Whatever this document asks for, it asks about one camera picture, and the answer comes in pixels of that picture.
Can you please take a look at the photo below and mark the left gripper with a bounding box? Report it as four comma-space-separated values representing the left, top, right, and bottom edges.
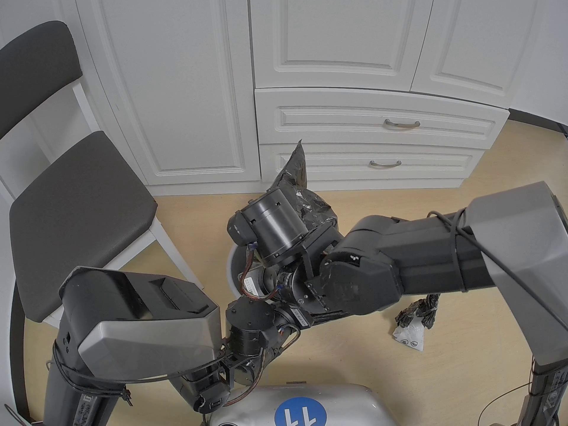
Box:
272, 302, 314, 330

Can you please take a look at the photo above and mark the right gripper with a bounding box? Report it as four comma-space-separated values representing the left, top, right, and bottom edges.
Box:
240, 262, 307, 305

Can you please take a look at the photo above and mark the black plastic bag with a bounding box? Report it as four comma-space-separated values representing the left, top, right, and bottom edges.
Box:
266, 139, 339, 243

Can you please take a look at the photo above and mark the black plastic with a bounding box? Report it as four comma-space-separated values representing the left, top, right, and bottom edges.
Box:
396, 295, 441, 330

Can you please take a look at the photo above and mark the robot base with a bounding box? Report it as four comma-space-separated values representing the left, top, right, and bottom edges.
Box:
213, 382, 396, 426

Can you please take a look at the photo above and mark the white trash bin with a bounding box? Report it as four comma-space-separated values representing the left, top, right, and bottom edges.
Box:
227, 244, 267, 301

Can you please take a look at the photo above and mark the white chair with grey seat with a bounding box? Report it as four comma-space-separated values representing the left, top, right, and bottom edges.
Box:
0, 20, 205, 329

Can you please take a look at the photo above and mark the white wardrobe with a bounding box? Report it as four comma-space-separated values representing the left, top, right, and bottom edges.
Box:
53, 0, 511, 196

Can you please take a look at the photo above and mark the black cable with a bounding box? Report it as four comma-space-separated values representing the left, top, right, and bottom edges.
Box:
481, 382, 533, 426

